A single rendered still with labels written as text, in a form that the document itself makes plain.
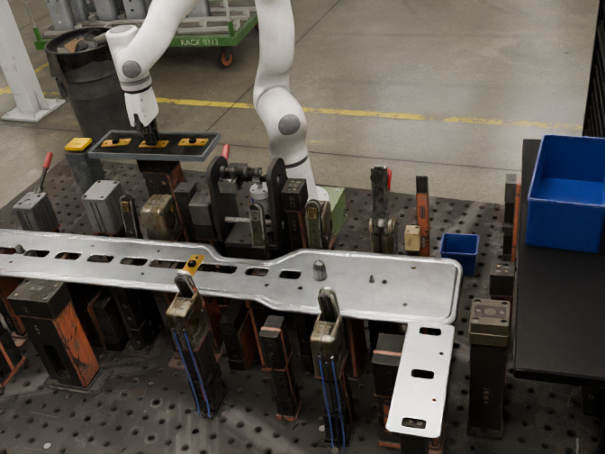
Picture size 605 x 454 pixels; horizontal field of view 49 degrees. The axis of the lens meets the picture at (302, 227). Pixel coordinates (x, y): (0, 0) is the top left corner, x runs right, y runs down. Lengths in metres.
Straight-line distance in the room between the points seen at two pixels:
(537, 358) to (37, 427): 1.25
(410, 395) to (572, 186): 0.78
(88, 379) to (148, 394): 0.17
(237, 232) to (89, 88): 2.80
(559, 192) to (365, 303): 0.61
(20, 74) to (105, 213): 3.69
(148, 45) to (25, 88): 3.85
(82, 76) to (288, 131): 2.70
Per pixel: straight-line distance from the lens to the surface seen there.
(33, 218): 2.11
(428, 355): 1.41
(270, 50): 1.92
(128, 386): 1.92
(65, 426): 1.90
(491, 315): 1.41
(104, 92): 4.55
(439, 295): 1.54
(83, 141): 2.14
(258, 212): 1.72
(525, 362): 1.37
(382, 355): 1.44
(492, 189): 3.72
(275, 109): 1.93
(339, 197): 2.22
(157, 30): 1.80
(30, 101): 5.62
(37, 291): 1.79
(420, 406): 1.32
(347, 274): 1.61
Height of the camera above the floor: 2.03
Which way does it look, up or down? 35 degrees down
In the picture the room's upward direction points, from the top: 9 degrees counter-clockwise
